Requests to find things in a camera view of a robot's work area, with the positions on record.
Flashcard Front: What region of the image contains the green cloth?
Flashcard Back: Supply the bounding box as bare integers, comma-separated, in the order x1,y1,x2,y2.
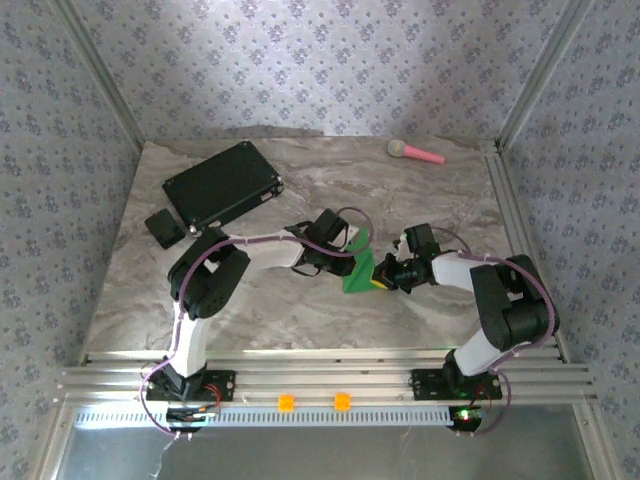
341,227,376,295

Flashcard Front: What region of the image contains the grey metal sheet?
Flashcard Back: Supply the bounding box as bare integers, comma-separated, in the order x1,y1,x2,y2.
54,405,596,480

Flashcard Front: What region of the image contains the pink toy microphone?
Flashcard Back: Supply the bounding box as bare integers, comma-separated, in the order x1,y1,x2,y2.
386,138,446,166

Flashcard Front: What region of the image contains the black case with metal latches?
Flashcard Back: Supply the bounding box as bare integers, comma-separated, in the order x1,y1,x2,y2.
161,140,285,239

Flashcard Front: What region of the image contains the small black box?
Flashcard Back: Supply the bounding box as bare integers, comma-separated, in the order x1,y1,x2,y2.
143,208,186,250

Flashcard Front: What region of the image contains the aluminium side rail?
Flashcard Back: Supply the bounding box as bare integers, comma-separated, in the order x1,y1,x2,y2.
480,141,571,364

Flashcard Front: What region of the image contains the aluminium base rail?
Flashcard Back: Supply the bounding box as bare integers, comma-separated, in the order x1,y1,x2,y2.
55,349,599,407

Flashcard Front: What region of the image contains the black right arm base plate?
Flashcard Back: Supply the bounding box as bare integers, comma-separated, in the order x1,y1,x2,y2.
410,368,503,401

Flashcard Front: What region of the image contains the white slotted cable duct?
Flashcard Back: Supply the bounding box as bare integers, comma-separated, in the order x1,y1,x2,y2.
74,405,454,429

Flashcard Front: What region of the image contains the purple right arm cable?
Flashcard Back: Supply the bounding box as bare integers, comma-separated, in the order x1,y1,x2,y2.
430,225,561,436

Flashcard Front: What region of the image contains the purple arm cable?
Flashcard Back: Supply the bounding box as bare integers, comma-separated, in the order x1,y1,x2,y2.
139,205,375,439
430,225,561,436

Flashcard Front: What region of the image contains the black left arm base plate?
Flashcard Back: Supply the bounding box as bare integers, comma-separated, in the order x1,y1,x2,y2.
144,368,237,404

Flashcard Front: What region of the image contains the aluminium upright post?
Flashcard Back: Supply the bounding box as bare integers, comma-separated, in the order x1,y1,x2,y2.
49,0,147,151
497,0,596,151

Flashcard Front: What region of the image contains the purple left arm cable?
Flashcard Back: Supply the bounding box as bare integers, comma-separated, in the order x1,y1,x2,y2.
139,205,375,439

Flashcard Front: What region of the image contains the aluminium frame leg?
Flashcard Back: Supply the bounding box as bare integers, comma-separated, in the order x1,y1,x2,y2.
35,403,77,480
573,402,610,480

